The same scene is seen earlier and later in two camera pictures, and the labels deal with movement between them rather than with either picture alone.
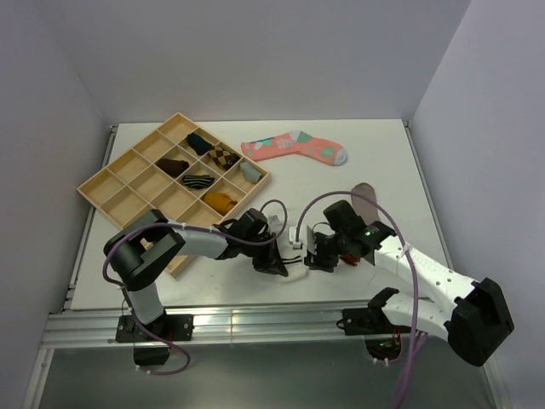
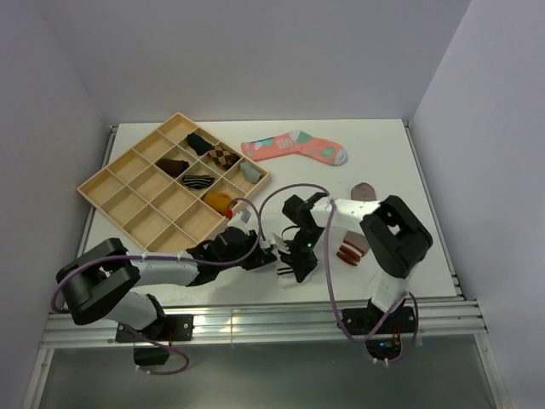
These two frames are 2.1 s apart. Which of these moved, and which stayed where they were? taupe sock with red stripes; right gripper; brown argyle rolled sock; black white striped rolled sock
Moved: right gripper
Stayed: black white striped rolled sock; taupe sock with red stripes; brown argyle rolled sock
